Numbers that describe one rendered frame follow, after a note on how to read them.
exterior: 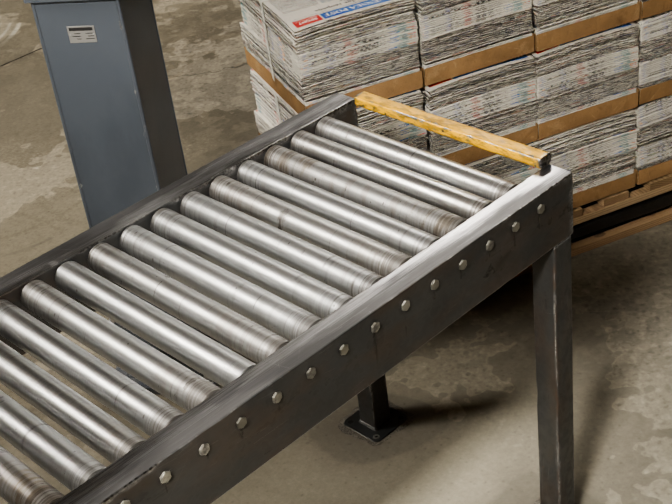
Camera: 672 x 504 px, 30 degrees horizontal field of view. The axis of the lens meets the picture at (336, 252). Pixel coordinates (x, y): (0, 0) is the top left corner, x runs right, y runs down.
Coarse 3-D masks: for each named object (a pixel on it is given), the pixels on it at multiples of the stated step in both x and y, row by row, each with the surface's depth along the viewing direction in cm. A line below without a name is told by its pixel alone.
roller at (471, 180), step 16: (320, 128) 231; (336, 128) 229; (352, 128) 227; (352, 144) 226; (368, 144) 223; (384, 144) 221; (400, 144) 220; (384, 160) 221; (400, 160) 218; (416, 160) 216; (432, 160) 214; (448, 160) 214; (432, 176) 214; (448, 176) 211; (464, 176) 209; (480, 176) 208; (480, 192) 207; (496, 192) 205
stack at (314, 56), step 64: (256, 0) 280; (320, 0) 273; (384, 0) 269; (448, 0) 274; (512, 0) 282; (576, 0) 289; (640, 0) 297; (320, 64) 268; (384, 64) 275; (512, 64) 289; (576, 64) 296; (640, 64) 305; (384, 128) 282; (512, 128) 298; (576, 128) 307; (640, 128) 315; (576, 192) 316; (640, 192) 326
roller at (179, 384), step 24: (24, 288) 196; (48, 288) 195; (48, 312) 191; (72, 312) 188; (72, 336) 188; (96, 336) 183; (120, 336) 182; (120, 360) 180; (144, 360) 177; (168, 360) 176; (168, 384) 173; (192, 384) 170
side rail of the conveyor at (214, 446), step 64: (512, 192) 202; (448, 256) 189; (512, 256) 201; (320, 320) 179; (384, 320) 182; (448, 320) 194; (256, 384) 169; (320, 384) 176; (192, 448) 161; (256, 448) 171
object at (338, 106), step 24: (336, 96) 239; (288, 120) 233; (312, 120) 232; (264, 144) 226; (288, 144) 229; (216, 168) 221; (168, 192) 215; (120, 216) 210; (144, 216) 210; (72, 240) 206; (96, 240) 205; (24, 264) 201; (48, 264) 200; (0, 288) 196; (0, 336) 196
